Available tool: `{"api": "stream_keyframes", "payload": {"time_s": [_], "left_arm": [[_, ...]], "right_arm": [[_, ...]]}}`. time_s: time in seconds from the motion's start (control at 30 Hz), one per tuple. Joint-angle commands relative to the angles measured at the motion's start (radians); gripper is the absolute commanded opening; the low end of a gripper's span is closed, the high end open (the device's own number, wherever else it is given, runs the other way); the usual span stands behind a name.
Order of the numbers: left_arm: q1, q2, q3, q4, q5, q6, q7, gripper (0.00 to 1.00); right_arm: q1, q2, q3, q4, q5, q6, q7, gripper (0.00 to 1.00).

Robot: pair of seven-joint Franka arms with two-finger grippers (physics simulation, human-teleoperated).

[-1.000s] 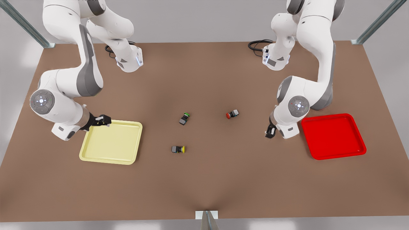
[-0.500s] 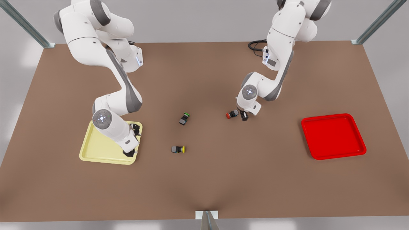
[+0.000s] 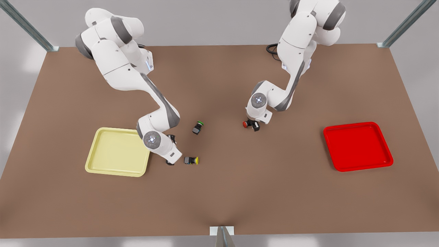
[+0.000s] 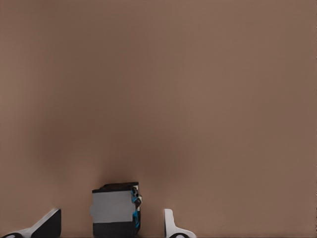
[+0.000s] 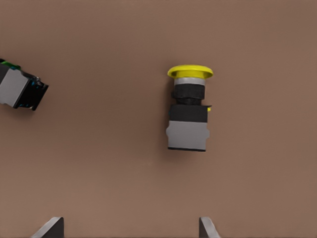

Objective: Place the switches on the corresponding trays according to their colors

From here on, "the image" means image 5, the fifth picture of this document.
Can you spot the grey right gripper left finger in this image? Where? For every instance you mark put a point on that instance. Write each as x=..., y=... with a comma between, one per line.
x=52, y=229

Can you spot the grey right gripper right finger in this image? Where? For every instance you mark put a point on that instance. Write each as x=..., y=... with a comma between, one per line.
x=207, y=229

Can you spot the yellow push button switch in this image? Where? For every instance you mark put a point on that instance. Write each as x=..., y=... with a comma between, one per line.
x=188, y=109

